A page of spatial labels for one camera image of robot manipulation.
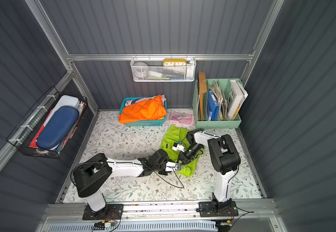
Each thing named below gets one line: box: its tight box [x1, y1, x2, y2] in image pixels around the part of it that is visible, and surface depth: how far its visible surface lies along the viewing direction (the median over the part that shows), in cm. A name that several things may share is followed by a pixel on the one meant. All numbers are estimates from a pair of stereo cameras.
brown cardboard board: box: [198, 71, 208, 122], surface depth 96 cm
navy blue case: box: [36, 105, 80, 149], surface depth 69 cm
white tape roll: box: [133, 61, 149, 79], surface depth 88 cm
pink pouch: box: [168, 111, 195, 126], surface depth 117 cm
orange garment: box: [118, 94, 168, 124], surface depth 104 cm
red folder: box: [28, 109, 54, 149], surface depth 68 cm
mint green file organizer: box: [192, 78, 243, 129], surface depth 104 cm
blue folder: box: [206, 90, 220, 121], surface depth 101 cm
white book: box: [227, 79, 249, 121], surface depth 100 cm
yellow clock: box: [163, 58, 188, 67], surface depth 90 cm
